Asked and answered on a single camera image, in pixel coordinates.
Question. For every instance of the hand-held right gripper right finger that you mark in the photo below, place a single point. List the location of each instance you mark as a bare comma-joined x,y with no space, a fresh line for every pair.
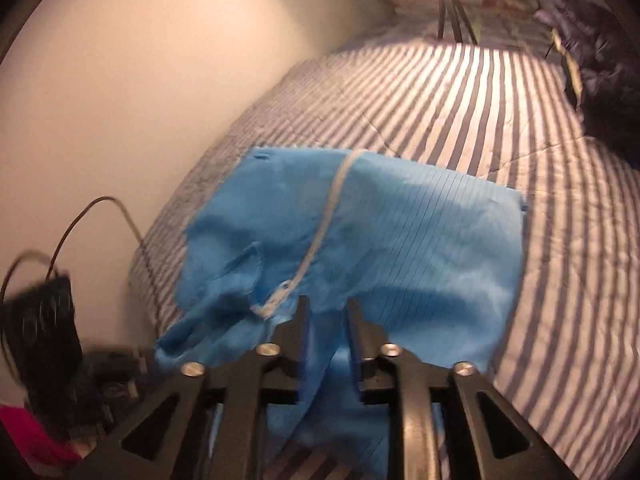
353,360

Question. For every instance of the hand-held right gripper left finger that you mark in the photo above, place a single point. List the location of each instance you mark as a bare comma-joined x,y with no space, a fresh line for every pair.
306,355

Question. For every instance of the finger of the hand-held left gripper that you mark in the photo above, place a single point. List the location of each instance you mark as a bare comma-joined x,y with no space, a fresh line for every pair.
117,362

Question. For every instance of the light blue jacket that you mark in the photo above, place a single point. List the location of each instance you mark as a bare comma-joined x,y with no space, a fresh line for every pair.
400,240

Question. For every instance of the striped bed mattress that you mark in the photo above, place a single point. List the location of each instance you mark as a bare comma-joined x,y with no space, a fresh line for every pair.
550,210

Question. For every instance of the black tripod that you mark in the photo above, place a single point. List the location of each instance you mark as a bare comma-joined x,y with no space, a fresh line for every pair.
442,5

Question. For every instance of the dark navy puffer jacket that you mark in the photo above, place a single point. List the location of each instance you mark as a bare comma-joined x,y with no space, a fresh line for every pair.
600,60

